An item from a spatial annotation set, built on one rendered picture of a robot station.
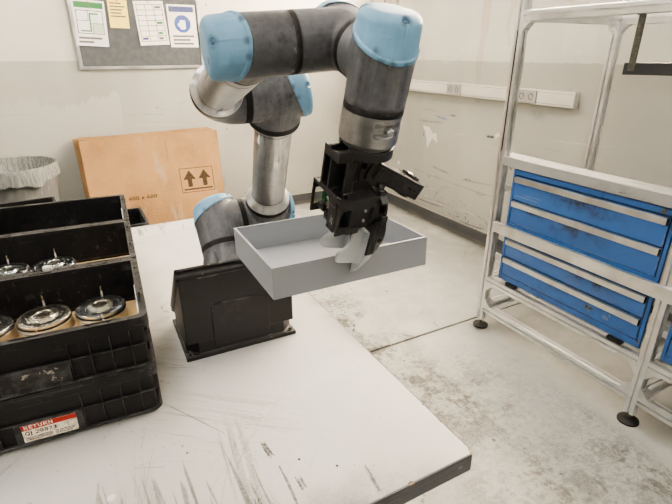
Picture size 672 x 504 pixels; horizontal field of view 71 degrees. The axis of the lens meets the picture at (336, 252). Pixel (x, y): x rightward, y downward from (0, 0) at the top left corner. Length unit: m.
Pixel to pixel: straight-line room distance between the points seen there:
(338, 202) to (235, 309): 0.63
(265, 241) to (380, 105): 0.40
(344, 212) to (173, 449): 0.59
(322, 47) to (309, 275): 0.31
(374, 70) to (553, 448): 1.76
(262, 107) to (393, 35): 0.48
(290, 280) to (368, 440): 0.40
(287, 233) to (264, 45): 0.39
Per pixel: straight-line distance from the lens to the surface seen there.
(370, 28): 0.55
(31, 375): 1.02
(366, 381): 1.10
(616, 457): 2.17
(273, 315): 1.22
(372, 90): 0.56
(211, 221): 1.27
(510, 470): 1.97
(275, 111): 0.99
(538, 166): 2.26
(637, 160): 3.04
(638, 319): 2.15
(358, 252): 0.69
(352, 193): 0.62
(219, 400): 1.08
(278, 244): 0.89
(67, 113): 4.13
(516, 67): 2.34
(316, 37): 0.62
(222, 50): 0.59
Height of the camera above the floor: 1.38
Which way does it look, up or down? 23 degrees down
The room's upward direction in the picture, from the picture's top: straight up
